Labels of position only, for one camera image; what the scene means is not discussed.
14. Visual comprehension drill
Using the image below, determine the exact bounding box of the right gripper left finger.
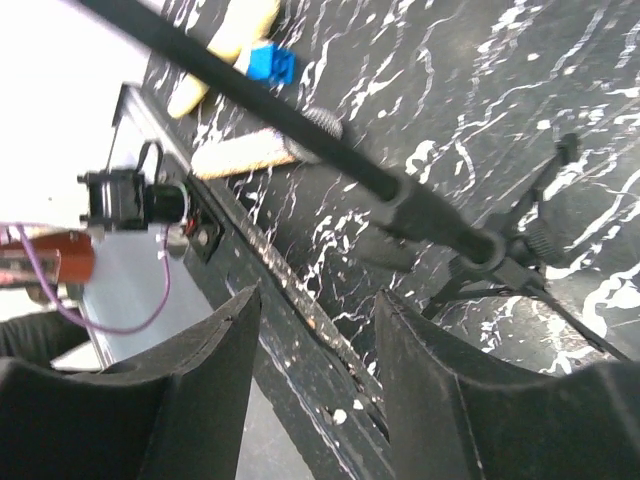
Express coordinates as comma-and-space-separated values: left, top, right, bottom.
1, 287, 261, 479

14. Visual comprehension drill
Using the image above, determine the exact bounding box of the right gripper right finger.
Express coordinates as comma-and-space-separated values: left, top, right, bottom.
375, 290, 639, 479

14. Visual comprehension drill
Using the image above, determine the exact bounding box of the black tripod shock-mount stand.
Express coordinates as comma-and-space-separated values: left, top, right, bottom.
81, 1, 628, 361

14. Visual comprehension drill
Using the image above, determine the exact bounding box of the glitter rhinestone microphone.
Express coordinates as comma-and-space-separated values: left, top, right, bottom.
191, 128, 321, 179

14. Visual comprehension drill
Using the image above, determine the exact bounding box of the cream yellow microphone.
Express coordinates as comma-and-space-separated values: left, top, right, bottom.
167, 0, 281, 119

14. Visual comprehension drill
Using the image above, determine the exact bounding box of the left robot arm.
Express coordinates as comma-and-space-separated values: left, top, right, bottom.
77, 140, 190, 232

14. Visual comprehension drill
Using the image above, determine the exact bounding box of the blue and white block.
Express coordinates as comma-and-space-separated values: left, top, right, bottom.
234, 41, 296, 85

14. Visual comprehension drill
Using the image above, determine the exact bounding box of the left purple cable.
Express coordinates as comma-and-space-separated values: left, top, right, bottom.
0, 222, 174, 335

